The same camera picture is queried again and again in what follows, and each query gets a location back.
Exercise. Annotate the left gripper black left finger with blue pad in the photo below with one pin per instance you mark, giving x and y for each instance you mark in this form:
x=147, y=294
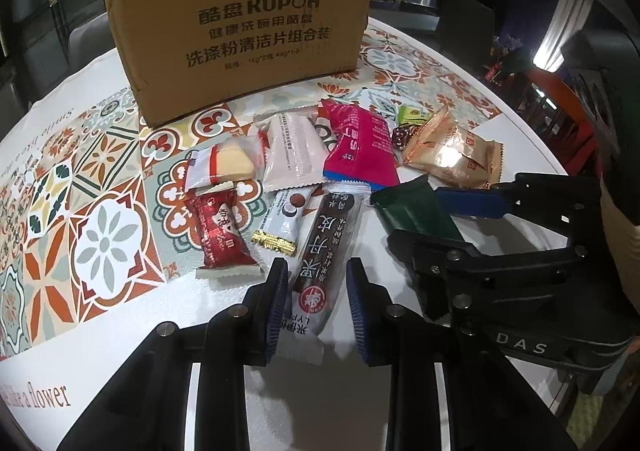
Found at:
x=143, y=405

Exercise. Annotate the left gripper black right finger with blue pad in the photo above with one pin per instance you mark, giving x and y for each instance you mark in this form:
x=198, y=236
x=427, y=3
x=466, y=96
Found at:
x=448, y=390

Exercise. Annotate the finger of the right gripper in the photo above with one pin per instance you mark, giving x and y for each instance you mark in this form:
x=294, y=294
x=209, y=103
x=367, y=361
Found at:
x=426, y=256
x=473, y=203

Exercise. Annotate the dark green snack packet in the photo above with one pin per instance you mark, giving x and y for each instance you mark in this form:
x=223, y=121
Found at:
x=413, y=207

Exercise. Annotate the dark brown snack bar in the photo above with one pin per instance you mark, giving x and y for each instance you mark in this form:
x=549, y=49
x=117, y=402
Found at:
x=321, y=271

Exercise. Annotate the red snack packet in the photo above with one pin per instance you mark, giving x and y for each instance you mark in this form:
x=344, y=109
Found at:
x=225, y=253

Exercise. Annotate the gold brown snack packet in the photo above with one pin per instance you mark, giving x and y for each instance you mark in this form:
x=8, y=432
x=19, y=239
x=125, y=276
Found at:
x=453, y=154

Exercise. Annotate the dark red candy packet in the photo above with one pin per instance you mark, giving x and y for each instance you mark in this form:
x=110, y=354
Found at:
x=402, y=134

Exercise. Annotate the magenta snack packet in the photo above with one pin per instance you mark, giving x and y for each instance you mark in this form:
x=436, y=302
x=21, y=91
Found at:
x=363, y=150

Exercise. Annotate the small green candy packet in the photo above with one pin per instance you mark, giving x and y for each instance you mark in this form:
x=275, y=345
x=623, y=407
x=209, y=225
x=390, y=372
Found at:
x=413, y=116

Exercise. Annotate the white coconut snack packet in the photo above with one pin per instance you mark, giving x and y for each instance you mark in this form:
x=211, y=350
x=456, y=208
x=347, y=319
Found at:
x=279, y=230

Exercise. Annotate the white beige snack packet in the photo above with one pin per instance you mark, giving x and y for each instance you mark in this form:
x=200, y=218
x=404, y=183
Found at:
x=295, y=155

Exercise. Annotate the patterned tile table runner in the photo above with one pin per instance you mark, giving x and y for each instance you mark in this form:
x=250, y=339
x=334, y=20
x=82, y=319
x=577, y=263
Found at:
x=92, y=211

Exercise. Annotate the clear packet yellow cake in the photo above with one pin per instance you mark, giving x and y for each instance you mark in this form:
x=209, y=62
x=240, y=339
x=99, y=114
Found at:
x=234, y=159

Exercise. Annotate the brown cardboard box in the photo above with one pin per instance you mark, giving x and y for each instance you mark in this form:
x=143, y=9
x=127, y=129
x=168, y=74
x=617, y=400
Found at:
x=182, y=55

